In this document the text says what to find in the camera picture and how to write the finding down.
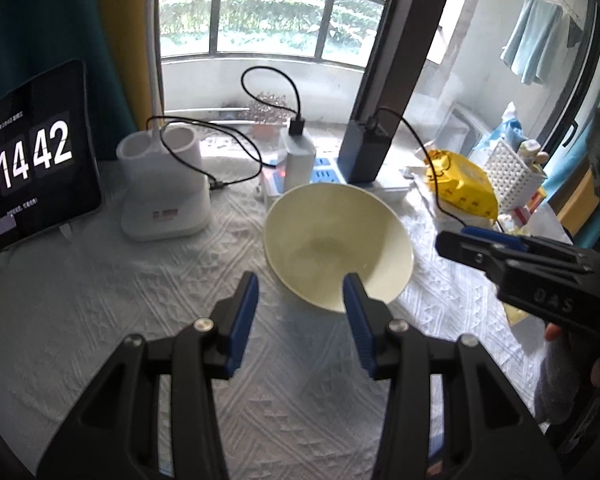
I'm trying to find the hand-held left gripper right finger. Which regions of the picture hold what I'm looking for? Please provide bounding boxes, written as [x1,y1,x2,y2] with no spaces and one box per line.
[342,272,566,480]

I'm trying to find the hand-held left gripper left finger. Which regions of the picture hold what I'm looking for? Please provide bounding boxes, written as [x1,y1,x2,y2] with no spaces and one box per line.
[37,271,260,480]

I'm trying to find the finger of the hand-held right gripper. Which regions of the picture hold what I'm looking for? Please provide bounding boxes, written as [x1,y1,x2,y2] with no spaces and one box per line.
[435,231,513,273]
[460,226,536,253]

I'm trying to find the cream bowl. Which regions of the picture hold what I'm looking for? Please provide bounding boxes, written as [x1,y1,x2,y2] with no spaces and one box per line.
[263,183,415,313]

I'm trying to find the white perforated basket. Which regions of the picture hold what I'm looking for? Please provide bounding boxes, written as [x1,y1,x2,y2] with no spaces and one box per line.
[481,138,549,212]

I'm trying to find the yellow packet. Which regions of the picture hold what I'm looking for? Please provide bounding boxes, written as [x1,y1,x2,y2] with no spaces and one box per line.
[424,149,499,222]

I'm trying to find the grey cloth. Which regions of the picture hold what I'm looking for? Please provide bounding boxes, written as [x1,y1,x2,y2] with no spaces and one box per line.
[534,339,597,412]

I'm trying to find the blue snack bag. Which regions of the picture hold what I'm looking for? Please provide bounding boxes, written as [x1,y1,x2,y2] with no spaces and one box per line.
[489,102,529,152]

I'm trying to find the dark power bank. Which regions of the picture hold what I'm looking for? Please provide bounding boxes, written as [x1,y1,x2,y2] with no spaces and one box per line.
[341,116,389,187]

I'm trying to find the white twin-cup appliance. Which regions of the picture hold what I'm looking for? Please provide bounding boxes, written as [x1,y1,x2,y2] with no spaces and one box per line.
[116,0,212,242]

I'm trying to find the white power strip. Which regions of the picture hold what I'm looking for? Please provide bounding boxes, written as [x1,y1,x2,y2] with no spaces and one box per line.
[256,156,412,202]

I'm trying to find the white power bank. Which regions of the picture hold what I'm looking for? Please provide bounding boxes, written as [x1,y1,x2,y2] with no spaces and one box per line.
[284,132,316,194]

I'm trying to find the light blue hanging towel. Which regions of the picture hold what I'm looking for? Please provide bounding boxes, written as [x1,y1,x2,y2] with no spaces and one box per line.
[500,0,564,86]

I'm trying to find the potted plant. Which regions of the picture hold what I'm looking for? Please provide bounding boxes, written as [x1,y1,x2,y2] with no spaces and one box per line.
[249,91,289,142]

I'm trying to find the tablet with clock display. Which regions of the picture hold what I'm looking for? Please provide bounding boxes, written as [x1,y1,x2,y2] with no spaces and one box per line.
[0,59,104,260]

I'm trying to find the balcony railing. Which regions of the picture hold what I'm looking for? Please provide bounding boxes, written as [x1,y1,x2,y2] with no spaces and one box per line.
[157,0,389,62]

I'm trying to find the yellow curtain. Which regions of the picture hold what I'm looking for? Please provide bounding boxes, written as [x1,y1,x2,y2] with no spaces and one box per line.
[96,0,154,132]

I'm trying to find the teal curtain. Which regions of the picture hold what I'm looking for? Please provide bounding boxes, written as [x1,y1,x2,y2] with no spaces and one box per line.
[0,0,137,147]

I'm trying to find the black long charging cable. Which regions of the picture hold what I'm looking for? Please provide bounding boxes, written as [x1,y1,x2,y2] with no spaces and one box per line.
[374,107,467,224]

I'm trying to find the black lamp cable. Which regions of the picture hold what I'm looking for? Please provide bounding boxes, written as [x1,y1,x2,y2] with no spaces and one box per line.
[146,116,264,192]

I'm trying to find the dark window frame post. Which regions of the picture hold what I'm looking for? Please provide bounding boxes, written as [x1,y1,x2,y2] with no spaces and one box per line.
[352,0,458,126]

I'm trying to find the black looped charging cable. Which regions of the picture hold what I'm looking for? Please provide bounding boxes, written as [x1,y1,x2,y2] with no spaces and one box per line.
[240,66,307,136]

